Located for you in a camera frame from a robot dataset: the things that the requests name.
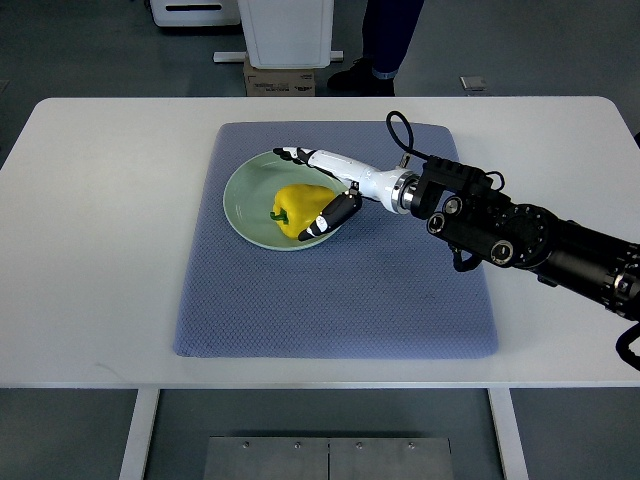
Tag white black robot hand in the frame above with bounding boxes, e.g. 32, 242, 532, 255
273, 147, 418, 242

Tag yellow bell pepper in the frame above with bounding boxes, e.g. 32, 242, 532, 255
270, 184, 336, 240

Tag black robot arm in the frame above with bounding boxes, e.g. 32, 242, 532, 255
392, 138, 639, 368

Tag grey floor socket plate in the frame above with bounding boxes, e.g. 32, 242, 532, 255
459, 75, 488, 92

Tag light green plate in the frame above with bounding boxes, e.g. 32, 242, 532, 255
223, 152, 347, 251

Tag blue-grey textured mat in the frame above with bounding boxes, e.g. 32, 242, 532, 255
173, 121, 498, 359

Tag person's legs in jeans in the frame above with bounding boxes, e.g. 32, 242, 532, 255
327, 0, 424, 97

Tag cardboard box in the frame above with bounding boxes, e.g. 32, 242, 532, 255
243, 59, 316, 97

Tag white machine base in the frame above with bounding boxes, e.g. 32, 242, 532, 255
213, 0, 344, 70

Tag right white table leg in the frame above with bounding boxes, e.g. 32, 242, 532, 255
488, 388, 529, 480

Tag white table leg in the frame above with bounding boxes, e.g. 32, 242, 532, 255
119, 387, 160, 480
488, 388, 529, 480

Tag white cabinet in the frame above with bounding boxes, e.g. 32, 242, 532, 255
148, 0, 241, 28

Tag left white table leg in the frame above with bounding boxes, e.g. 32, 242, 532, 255
119, 387, 160, 480

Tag metal base plate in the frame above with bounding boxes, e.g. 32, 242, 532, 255
203, 437, 454, 479

